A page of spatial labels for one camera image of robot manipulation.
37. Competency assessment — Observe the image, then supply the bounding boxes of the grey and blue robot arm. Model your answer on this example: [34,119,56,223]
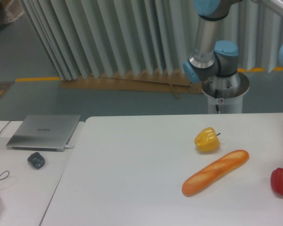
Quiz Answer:
[183,0,283,83]

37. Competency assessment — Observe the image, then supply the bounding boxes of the yellow toy bell pepper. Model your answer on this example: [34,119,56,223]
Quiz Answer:
[194,127,220,153]

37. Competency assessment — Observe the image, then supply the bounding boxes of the red toy bell pepper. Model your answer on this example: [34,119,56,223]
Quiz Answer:
[270,168,283,196]

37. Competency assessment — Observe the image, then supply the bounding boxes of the white side table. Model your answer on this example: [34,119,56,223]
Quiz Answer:
[0,121,84,226]

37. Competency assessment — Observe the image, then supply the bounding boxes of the silver closed laptop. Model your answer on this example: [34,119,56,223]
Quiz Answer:
[6,114,80,151]

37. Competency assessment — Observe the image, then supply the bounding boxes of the pale green folding screen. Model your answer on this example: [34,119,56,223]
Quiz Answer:
[21,0,283,80]

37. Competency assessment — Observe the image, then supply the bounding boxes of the flat brown cardboard sheet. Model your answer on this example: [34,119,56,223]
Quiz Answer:
[59,69,203,98]

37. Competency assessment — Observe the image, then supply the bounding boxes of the orange toy baguette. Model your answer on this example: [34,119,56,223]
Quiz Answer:
[182,150,250,196]

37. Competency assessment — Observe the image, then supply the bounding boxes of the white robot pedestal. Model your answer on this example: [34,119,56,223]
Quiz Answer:
[201,72,250,114]

